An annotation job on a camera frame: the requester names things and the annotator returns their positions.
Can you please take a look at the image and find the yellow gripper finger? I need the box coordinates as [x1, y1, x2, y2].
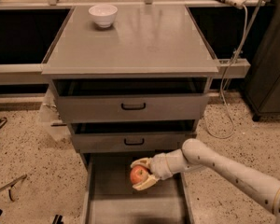
[133, 174, 159, 190]
[131, 158, 151, 170]

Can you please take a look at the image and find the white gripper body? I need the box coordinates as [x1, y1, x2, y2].
[150, 153, 173, 180]

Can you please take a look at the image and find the red apple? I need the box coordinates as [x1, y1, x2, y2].
[130, 165, 148, 184]

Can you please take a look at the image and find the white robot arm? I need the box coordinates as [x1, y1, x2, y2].
[130, 138, 280, 224]

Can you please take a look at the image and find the grey bottom drawer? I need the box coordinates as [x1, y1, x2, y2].
[82, 152, 194, 224]

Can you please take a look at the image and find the grey drawer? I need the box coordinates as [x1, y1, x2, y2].
[71, 119, 197, 153]
[82, 152, 194, 224]
[53, 77, 208, 122]

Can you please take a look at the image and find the grey middle drawer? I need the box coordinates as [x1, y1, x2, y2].
[71, 119, 197, 153]

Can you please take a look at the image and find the grey drawer cabinet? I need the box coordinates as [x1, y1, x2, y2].
[41, 4, 221, 170]

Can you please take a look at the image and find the grey top drawer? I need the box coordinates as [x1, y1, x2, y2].
[53, 77, 208, 122]

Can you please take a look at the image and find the metal rod on floor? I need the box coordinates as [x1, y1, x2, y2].
[0, 175, 27, 192]

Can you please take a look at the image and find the dark grey cabinet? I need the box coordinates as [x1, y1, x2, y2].
[244, 0, 280, 121]

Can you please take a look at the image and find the white ceramic bowl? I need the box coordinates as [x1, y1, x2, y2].
[89, 4, 118, 28]

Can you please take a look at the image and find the white power cable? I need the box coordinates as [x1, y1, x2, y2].
[203, 4, 250, 140]

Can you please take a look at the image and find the grey metal rail frame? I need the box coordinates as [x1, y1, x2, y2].
[0, 59, 251, 85]

